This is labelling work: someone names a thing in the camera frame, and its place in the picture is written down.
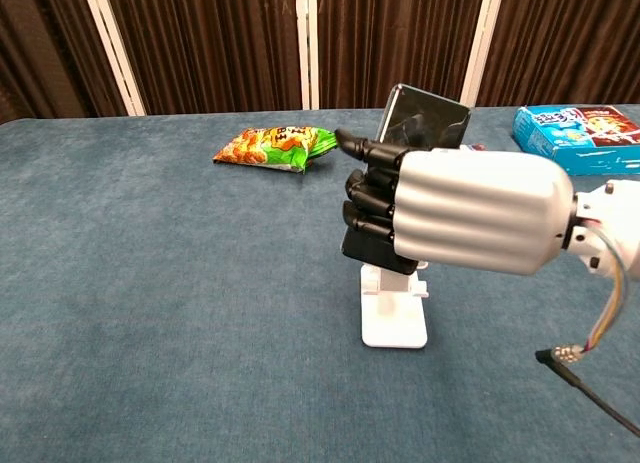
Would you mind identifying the blue felt table mat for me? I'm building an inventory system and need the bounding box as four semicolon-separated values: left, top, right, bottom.
0;102;640;463

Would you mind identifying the white phone stand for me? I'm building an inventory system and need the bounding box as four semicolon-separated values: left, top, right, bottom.
360;261;430;348

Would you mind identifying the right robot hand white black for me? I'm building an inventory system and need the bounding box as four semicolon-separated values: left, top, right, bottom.
334;127;576;277

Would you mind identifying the black smartphone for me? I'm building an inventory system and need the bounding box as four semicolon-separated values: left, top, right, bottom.
341;83;472;276

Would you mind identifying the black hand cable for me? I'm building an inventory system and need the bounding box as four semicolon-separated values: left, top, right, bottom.
534;221;640;435

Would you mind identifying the brown curtain screen panel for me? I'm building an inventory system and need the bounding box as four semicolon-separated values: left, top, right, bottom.
0;0;147;125
82;0;312;117
295;0;511;110
459;0;640;108

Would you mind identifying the orange green snack bag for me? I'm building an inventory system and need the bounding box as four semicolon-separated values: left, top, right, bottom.
212;125;339;176

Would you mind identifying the blue and brown cookie box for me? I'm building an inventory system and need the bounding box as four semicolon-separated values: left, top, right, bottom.
511;104;640;177

